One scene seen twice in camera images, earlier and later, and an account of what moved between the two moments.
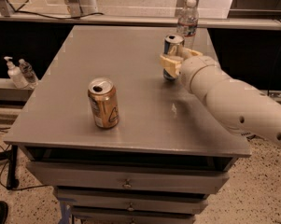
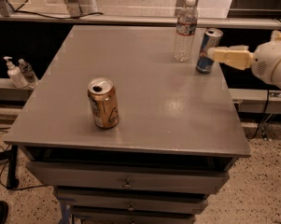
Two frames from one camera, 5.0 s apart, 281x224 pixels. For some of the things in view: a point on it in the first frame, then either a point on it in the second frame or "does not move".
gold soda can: [104, 103] does not move
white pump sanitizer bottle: [16, 75] does not move
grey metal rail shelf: [220, 20] does not move
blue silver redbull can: [174, 44] to [212, 38]
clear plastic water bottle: [188, 23] does not move
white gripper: [192, 71] to [264, 63]
